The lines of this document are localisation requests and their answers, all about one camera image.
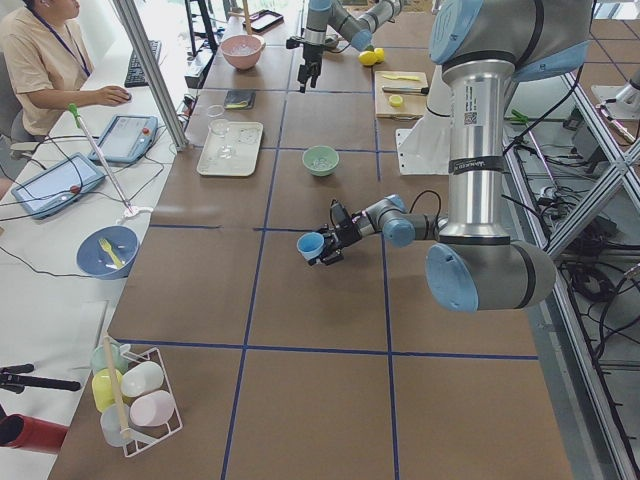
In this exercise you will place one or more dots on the black tripod handle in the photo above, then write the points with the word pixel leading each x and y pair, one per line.
pixel 17 378

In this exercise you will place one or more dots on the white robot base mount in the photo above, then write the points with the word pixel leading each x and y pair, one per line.
pixel 425 149

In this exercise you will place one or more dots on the light blue plastic cup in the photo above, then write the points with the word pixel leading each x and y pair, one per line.
pixel 310 245

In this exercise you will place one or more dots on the aluminium frame post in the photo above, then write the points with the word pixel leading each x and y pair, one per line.
pixel 130 19

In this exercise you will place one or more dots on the mint green bowl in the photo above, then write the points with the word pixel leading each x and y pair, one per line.
pixel 317 151

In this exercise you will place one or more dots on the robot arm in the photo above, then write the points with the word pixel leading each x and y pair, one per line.
pixel 357 31
pixel 482 48

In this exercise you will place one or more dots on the whole yellow lemon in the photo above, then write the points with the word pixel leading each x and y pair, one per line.
pixel 367 58

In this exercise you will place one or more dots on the white wire cup rack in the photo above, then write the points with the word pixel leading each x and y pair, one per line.
pixel 143 438

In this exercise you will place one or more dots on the clear petri dish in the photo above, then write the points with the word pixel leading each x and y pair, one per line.
pixel 215 111

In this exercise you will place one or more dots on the wooden cutting board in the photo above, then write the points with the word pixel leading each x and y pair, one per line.
pixel 414 105

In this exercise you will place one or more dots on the clear wine glass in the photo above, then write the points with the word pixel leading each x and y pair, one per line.
pixel 219 128

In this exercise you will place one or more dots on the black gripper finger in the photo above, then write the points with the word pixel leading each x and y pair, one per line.
pixel 302 78
pixel 315 71
pixel 327 258
pixel 324 232

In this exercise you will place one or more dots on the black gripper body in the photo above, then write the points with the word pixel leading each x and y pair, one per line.
pixel 310 51
pixel 346 235

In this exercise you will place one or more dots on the white plastic cup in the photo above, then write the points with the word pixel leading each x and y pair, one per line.
pixel 142 379

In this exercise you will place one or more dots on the pink bowl with ice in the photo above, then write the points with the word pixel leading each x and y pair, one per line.
pixel 242 51

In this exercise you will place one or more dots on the blue bowl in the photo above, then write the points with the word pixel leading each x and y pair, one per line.
pixel 92 260

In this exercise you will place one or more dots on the yellow plastic cup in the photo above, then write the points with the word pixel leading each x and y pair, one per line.
pixel 102 390

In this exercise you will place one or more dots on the teach pendant tablet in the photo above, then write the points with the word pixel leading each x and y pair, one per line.
pixel 127 138
pixel 58 186

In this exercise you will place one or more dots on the pile of clear ice cubes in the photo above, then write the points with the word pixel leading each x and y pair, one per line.
pixel 320 163

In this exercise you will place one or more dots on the seated person beige shirt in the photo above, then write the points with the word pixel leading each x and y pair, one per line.
pixel 48 63

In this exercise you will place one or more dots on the yellow plastic fork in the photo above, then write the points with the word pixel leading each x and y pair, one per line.
pixel 108 249

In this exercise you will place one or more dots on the cream bear tray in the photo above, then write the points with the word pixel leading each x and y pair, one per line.
pixel 246 139

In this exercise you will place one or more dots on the green tipped stick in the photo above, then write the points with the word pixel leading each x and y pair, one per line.
pixel 131 210

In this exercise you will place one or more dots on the green plastic cup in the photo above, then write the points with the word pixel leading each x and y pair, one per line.
pixel 99 362

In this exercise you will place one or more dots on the upper teach pendant tablet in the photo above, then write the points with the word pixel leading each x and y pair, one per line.
pixel 127 138

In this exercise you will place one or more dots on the wooden stand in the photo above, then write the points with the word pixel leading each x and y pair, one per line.
pixel 247 20

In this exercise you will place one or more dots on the yellow plastic knife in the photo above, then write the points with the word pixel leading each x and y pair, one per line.
pixel 401 77

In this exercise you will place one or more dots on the lower teach pendant tablet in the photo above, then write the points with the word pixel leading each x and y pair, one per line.
pixel 58 186

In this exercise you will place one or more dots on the metal handled knife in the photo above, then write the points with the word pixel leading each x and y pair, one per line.
pixel 406 90

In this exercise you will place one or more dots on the red cylinder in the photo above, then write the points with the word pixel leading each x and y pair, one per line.
pixel 32 434

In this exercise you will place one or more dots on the clear plastic cup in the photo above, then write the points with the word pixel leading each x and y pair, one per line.
pixel 111 428

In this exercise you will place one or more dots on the pink plastic cup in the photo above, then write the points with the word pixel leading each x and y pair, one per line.
pixel 152 409

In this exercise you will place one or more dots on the dark grey cloth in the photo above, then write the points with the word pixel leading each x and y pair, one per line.
pixel 239 99

